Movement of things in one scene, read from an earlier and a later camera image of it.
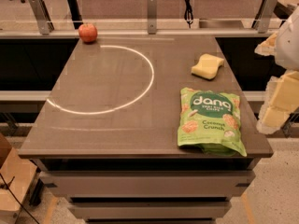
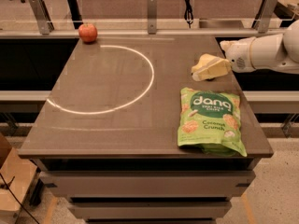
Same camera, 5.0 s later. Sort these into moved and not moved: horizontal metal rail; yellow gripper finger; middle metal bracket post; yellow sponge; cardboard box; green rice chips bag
Moved: yellow sponge; yellow gripper finger
Not moved: cardboard box; middle metal bracket post; green rice chips bag; horizontal metal rail
